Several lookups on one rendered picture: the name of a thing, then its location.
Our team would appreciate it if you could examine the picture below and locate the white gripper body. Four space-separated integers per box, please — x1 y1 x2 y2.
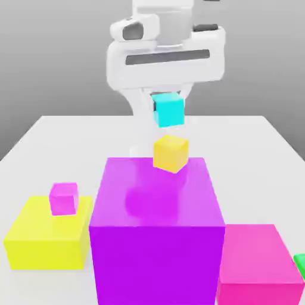
106 25 226 91

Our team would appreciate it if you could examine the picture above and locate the large pink box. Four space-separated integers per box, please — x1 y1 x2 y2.
216 223 305 305

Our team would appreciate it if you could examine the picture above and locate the large purple box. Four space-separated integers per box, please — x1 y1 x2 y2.
88 157 226 305

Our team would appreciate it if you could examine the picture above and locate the small magenta cube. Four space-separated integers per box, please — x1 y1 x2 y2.
49 182 80 217

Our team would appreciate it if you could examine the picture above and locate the large yellow box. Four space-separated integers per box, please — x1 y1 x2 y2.
3 195 94 271

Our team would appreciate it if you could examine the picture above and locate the small green cube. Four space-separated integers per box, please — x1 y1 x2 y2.
292 253 305 281

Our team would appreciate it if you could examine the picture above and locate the small yellow cube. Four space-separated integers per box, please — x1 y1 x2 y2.
152 134 189 174

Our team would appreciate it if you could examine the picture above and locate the small cyan cube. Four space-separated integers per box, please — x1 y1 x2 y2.
150 91 186 129

